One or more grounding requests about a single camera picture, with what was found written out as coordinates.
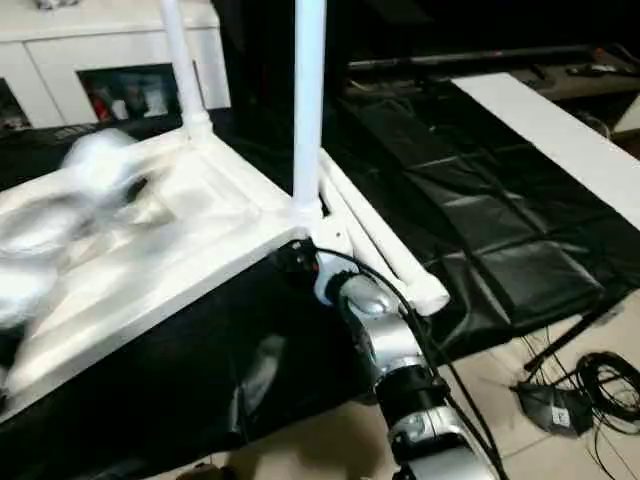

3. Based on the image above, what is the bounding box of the white plastic table leg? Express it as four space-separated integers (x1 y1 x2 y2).
318 170 421 301
289 0 329 227
159 0 214 143
320 148 452 317

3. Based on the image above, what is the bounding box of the white plastic table top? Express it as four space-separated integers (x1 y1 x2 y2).
0 124 353 423

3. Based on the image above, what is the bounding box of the black work mat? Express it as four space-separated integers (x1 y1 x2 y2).
0 75 640 480

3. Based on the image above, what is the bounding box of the dark cabinet with yellow label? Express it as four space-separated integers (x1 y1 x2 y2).
212 0 640 111

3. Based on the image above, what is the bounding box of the black horizontal bar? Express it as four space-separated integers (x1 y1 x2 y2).
346 44 593 73

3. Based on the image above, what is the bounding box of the black stand with white label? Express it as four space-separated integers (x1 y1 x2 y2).
512 300 640 438

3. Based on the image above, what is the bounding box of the white flat board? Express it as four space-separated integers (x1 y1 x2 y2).
450 71 640 233

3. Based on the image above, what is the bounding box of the white cabinet with glass doors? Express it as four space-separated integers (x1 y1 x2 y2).
0 0 232 131

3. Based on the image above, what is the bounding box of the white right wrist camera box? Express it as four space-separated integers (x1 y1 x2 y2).
308 226 359 307

